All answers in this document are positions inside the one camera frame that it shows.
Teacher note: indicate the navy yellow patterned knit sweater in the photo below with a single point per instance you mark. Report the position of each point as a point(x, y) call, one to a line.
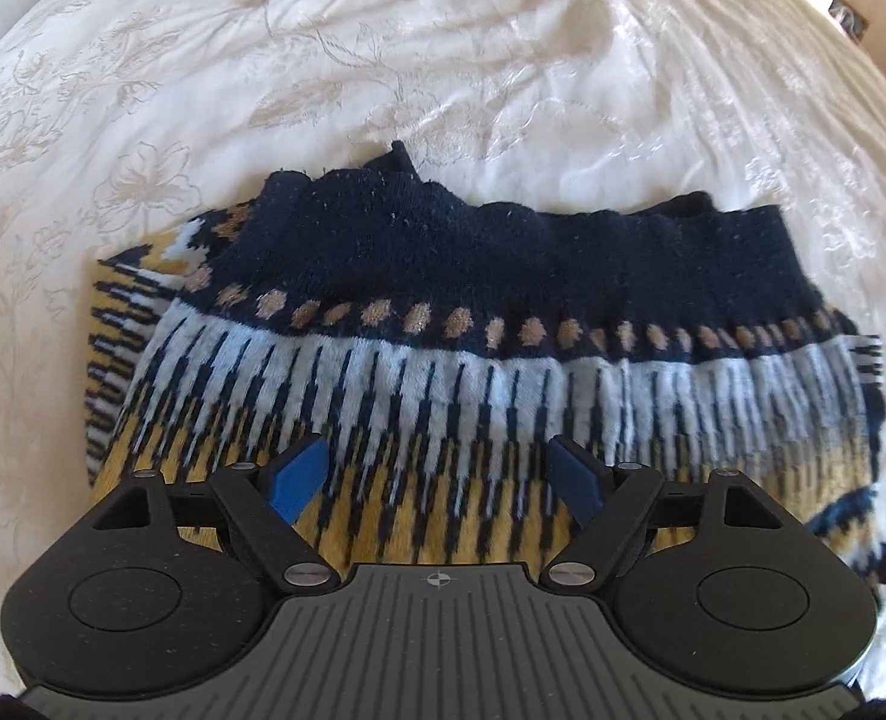
point(439, 347)

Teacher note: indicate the dark picture frame right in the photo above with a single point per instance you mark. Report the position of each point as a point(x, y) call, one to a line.
point(848, 19)

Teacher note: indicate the white floral embroidered bedspread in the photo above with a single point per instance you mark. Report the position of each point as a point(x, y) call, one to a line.
point(119, 118)

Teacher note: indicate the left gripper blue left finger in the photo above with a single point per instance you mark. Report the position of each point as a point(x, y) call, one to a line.
point(261, 506)

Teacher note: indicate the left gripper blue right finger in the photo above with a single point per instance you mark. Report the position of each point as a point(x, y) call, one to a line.
point(611, 506)

